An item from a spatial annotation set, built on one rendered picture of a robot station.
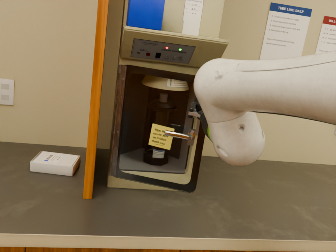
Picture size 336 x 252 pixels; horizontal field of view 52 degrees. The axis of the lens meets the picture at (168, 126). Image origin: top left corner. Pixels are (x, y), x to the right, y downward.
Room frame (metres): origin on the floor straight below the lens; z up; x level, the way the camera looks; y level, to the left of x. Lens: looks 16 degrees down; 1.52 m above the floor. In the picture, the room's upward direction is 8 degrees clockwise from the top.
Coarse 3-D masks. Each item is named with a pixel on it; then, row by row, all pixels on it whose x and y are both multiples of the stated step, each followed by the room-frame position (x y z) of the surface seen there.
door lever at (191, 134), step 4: (168, 132) 1.05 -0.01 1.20; (172, 132) 1.05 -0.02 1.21; (176, 132) 1.06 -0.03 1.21; (188, 132) 1.09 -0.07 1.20; (192, 132) 1.09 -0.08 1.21; (172, 136) 1.05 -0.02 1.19; (176, 136) 1.05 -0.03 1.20; (180, 136) 1.05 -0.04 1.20; (184, 136) 1.05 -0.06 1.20; (188, 136) 1.04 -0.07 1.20; (192, 136) 1.05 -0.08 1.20
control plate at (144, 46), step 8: (136, 40) 1.06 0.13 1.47; (144, 40) 1.06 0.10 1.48; (136, 48) 1.09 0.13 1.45; (144, 48) 1.09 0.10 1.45; (152, 48) 1.09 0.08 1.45; (160, 48) 1.09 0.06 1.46; (168, 48) 1.09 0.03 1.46; (176, 48) 1.10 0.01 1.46; (184, 48) 1.10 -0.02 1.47; (192, 48) 1.10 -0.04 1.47; (136, 56) 1.11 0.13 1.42; (144, 56) 1.12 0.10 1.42; (152, 56) 1.12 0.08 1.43; (160, 56) 1.12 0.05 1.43; (168, 56) 1.12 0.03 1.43; (176, 56) 1.12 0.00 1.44; (184, 56) 1.12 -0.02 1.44
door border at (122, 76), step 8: (120, 80) 1.13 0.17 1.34; (120, 88) 1.13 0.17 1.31; (120, 96) 1.13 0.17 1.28; (120, 104) 1.13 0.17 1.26; (120, 112) 1.13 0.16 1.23; (120, 120) 1.13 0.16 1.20; (112, 136) 1.13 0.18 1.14; (112, 152) 1.13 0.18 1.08; (112, 160) 1.13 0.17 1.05; (112, 168) 1.13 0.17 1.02
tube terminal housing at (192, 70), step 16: (176, 0) 1.17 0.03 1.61; (208, 0) 1.19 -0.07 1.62; (224, 0) 1.21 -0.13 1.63; (176, 16) 1.17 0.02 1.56; (208, 16) 1.20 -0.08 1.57; (176, 32) 1.18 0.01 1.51; (208, 32) 1.20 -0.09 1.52; (128, 64) 1.15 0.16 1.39; (144, 64) 1.16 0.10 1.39; (160, 64) 1.17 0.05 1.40; (176, 64) 1.18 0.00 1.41; (112, 128) 1.17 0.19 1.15; (112, 176) 1.14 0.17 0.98
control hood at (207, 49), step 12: (132, 36) 1.05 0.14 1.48; (144, 36) 1.05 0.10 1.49; (156, 36) 1.06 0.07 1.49; (168, 36) 1.06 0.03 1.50; (180, 36) 1.06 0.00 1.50; (192, 36) 1.07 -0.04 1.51; (204, 48) 1.10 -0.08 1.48; (216, 48) 1.11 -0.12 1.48; (144, 60) 1.14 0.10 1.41; (156, 60) 1.13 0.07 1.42; (192, 60) 1.14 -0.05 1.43; (204, 60) 1.15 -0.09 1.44
